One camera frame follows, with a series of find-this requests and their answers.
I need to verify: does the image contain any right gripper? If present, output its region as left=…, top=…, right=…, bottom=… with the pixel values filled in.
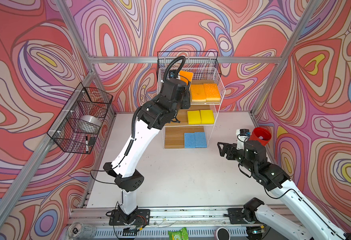
left=216, top=142, right=256, bottom=174

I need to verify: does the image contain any orange sponge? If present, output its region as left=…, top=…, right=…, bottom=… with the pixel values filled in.
left=203, top=84, right=221, bottom=102
left=189, top=84, right=206, bottom=103

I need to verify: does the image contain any beige sponge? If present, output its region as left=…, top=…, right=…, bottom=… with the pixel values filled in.
left=178, top=71, right=193, bottom=86

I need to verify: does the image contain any yellow sponge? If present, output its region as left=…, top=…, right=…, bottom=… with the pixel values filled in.
left=187, top=110, right=201, bottom=125
left=200, top=110, right=214, bottom=125

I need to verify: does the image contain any white wire wooden shelf rack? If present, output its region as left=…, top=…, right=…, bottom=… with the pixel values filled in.
left=162, top=80, right=225, bottom=149

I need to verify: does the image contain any blue sponge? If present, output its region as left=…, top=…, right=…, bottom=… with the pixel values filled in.
left=184, top=133, right=196, bottom=149
left=194, top=132, right=207, bottom=148

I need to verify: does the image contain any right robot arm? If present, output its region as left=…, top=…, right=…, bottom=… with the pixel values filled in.
left=217, top=141, right=351, bottom=240

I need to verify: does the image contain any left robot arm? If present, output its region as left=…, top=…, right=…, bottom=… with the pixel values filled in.
left=104, top=76, right=191, bottom=216

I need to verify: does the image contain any red plastic cup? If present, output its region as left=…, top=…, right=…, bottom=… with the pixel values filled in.
left=249, top=127, right=271, bottom=146

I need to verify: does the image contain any black round speaker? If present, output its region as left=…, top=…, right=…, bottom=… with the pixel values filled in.
left=214, top=227, right=230, bottom=240

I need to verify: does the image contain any silver tape roll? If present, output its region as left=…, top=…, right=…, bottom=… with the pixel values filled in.
left=75, top=115, right=102, bottom=135

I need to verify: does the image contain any black marker in basket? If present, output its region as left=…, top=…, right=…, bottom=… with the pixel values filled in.
left=85, top=136, right=89, bottom=154

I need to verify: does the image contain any green wipes packet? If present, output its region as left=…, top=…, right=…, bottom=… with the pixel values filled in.
left=168, top=228, right=189, bottom=240

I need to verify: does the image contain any silver drink can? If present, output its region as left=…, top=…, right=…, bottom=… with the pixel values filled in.
left=67, top=223, right=97, bottom=240

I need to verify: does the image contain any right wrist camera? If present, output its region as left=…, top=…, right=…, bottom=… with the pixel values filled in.
left=236, top=129, right=250, bottom=150

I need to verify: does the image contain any black wire basket back wall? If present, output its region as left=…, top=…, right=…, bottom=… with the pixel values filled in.
left=157, top=50, right=221, bottom=88

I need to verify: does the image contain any black wire basket wall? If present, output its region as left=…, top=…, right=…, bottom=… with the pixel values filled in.
left=157, top=50, right=221, bottom=88
left=47, top=83, right=113, bottom=154

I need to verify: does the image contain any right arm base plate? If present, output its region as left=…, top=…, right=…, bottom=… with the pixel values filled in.
left=223, top=208, right=263, bottom=225

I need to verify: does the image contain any black wire basket left wall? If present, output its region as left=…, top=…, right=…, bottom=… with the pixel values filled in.
left=47, top=83, right=113, bottom=154

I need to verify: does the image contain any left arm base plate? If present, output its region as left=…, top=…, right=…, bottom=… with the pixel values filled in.
left=106, top=209, right=151, bottom=227

